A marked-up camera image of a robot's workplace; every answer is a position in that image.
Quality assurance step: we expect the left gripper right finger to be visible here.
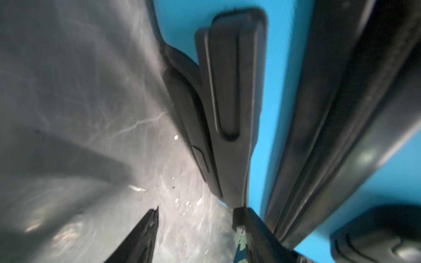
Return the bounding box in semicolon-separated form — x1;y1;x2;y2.
232;207;312;263

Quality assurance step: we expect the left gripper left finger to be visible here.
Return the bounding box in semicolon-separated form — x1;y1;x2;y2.
105;207;159;263

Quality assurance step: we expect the blue suitcase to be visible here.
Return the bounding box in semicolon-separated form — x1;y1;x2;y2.
147;1;421;263

